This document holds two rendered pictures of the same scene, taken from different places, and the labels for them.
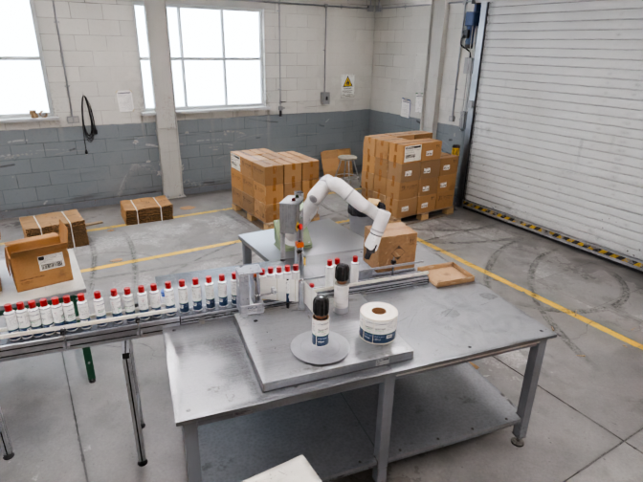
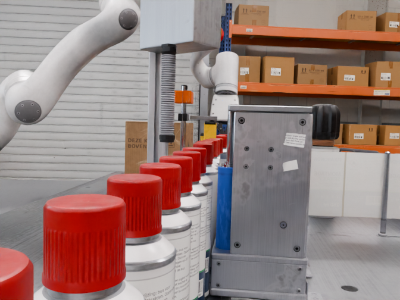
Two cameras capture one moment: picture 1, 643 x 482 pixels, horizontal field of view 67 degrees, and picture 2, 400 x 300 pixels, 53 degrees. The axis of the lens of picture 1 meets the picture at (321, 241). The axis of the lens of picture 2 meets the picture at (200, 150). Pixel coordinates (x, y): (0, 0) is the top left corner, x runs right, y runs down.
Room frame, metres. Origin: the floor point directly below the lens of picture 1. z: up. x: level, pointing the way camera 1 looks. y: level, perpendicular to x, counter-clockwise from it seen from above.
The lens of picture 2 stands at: (2.34, 0.98, 1.12)
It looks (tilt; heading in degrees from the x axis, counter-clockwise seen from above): 4 degrees down; 297
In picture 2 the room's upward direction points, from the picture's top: 2 degrees clockwise
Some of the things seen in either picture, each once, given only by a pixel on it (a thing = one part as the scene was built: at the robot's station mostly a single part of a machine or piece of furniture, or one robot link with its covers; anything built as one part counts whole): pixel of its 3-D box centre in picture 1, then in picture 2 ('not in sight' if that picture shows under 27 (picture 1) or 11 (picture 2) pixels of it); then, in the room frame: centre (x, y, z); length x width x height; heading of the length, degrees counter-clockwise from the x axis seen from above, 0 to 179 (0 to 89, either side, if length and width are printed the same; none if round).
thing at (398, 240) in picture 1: (389, 246); (161, 152); (3.28, -0.49, 0.99); 0.30 x 0.24 x 0.27; 111
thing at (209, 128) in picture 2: not in sight; (209, 133); (2.76, 0.10, 1.09); 0.03 x 0.01 x 0.06; 21
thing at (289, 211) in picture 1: (292, 214); (181, 7); (2.80, 0.18, 1.38); 0.17 x 0.10 x 0.19; 166
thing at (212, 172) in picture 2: not in sight; (200, 205); (2.63, 0.40, 0.98); 0.05 x 0.05 x 0.20
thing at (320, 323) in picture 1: (321, 321); not in sight; (2.14, 0.00, 1.04); 0.09 x 0.09 x 0.29
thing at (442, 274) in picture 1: (445, 273); not in sight; (3.12, -0.88, 0.85); 0.30 x 0.26 x 0.04; 111
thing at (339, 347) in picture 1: (320, 346); not in sight; (2.14, 0.00, 0.89); 0.31 x 0.31 x 0.01
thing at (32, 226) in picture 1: (55, 230); not in sight; (5.57, 3.26, 0.16); 0.65 x 0.54 x 0.32; 126
